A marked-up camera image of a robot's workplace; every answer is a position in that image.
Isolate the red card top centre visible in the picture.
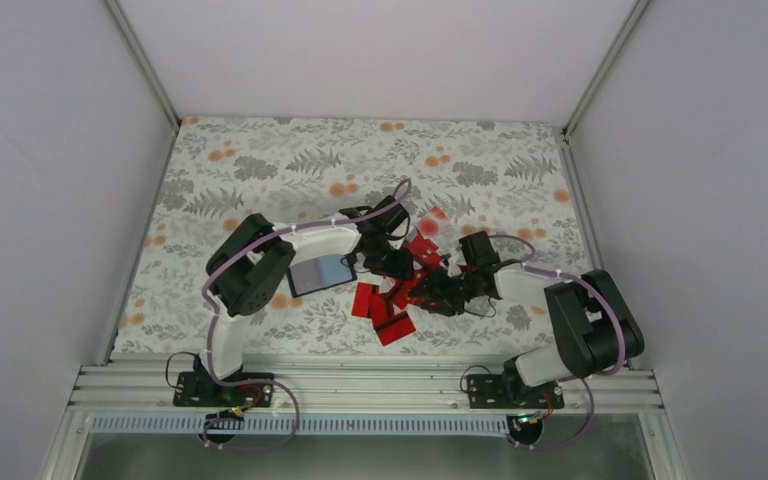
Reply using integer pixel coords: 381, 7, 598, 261
403, 233, 443, 270

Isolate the red card front bottom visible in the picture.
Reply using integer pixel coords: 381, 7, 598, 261
371, 311, 416, 346

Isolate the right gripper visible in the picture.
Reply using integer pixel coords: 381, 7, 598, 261
410, 266, 480, 317

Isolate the aluminium rail frame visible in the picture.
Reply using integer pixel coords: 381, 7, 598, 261
65, 354, 665, 415

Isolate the black leather card holder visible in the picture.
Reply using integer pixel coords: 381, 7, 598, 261
287, 255, 357, 298

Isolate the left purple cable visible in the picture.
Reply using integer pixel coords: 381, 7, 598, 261
199, 177, 413, 452

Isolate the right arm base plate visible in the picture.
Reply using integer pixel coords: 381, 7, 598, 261
465, 374, 565, 410

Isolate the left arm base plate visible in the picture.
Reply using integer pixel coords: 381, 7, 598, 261
173, 370, 275, 408

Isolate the red card left edge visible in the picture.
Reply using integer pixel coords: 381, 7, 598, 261
351, 282, 379, 318

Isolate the white red circle card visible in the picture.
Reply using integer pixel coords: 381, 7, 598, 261
417, 206, 453, 240

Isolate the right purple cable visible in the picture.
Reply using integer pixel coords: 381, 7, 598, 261
486, 233, 627, 453

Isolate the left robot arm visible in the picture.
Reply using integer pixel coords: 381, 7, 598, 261
198, 195, 414, 405

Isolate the floral patterned table mat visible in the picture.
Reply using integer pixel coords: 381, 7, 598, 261
114, 117, 593, 364

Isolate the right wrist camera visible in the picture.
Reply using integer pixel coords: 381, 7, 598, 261
446, 248, 467, 277

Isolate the purple cable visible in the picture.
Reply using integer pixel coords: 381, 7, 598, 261
199, 177, 413, 452
486, 233, 627, 453

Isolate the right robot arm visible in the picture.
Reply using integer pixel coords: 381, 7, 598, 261
409, 231, 645, 407

